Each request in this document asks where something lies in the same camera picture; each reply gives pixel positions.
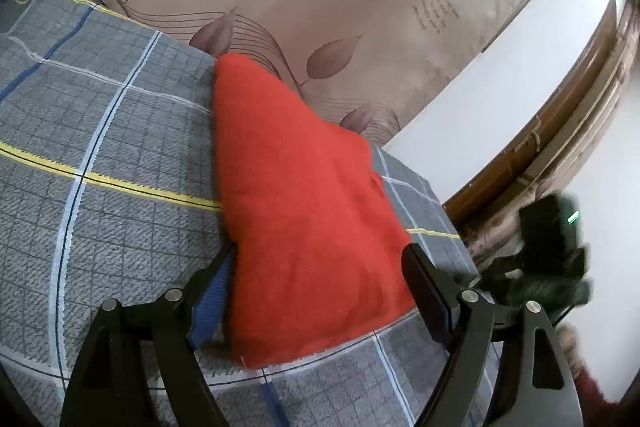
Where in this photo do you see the red small garment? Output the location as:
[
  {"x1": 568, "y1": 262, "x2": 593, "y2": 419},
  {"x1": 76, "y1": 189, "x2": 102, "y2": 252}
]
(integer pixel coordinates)
[{"x1": 213, "y1": 54, "x2": 413, "y2": 369}]

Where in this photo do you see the dark red sleeve forearm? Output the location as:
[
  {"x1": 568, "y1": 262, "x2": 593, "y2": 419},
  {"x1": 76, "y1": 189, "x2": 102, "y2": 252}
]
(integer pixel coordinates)
[{"x1": 574, "y1": 366, "x2": 620, "y2": 427}]

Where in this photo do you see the person's right hand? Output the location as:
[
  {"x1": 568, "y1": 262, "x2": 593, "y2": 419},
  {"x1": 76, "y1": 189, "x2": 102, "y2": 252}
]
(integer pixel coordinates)
[{"x1": 556, "y1": 324, "x2": 585, "y2": 379}]

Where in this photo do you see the grey plaid bed sheet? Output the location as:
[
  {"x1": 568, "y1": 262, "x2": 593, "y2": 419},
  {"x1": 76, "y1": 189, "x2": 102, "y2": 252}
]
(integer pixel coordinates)
[{"x1": 0, "y1": 0, "x2": 501, "y2": 427}]

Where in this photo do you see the brown wooden door frame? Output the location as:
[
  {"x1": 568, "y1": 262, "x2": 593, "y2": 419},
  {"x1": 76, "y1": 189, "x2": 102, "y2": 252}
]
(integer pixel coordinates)
[{"x1": 444, "y1": 0, "x2": 639, "y2": 267}]

